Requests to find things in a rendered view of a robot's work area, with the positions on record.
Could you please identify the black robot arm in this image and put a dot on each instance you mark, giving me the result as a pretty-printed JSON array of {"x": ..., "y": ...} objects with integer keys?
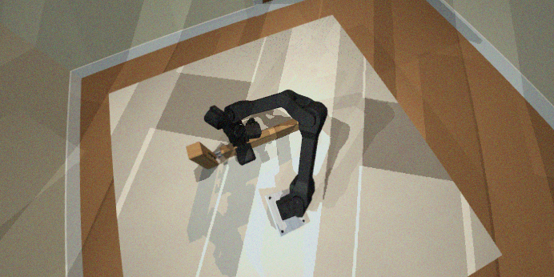
[{"x": 311, "y": 116}]

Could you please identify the wooden post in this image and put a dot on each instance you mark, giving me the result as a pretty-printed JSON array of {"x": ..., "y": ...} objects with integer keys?
[{"x": 198, "y": 153}]

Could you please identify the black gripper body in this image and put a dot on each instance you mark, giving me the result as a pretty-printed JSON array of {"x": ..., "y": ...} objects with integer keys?
[{"x": 246, "y": 154}]

